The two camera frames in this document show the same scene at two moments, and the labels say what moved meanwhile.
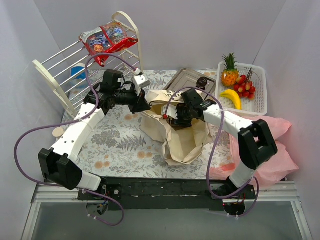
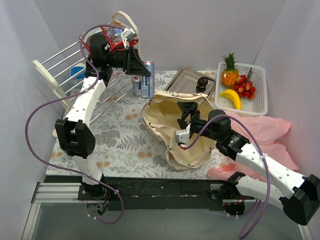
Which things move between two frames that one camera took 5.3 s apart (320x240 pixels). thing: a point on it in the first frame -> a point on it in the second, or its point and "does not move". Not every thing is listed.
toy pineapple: (230, 75) does not move
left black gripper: (139, 100) -> (128, 60)
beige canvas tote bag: (180, 144) does not move
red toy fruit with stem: (244, 87) does not move
